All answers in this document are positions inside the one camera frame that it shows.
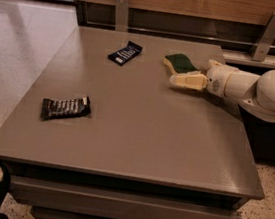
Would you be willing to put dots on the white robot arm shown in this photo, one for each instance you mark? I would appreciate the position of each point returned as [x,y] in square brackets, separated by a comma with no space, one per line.
[255,93]

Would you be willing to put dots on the left metal bracket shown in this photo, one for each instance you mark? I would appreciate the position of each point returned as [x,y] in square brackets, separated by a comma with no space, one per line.
[121,15]

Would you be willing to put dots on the blue snack bar wrapper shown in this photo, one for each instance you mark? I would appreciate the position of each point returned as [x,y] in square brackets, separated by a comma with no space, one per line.
[124,55]

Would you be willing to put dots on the green and yellow sponge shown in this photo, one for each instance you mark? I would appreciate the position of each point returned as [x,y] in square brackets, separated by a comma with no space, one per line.
[179,64]

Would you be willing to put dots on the black chocolate bar wrapper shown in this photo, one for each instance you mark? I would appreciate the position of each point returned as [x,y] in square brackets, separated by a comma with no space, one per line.
[61,109]

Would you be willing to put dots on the grey table with drawers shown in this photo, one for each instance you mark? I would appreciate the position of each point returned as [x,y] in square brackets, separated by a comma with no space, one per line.
[147,150]

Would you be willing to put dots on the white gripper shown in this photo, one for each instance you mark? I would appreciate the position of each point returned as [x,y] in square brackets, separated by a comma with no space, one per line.
[217,79]

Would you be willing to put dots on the metal bracket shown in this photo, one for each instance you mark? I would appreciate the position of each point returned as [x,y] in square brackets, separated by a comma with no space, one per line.
[263,44]
[121,15]

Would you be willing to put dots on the right metal bracket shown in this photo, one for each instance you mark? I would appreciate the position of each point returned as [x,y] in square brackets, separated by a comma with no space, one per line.
[263,44]

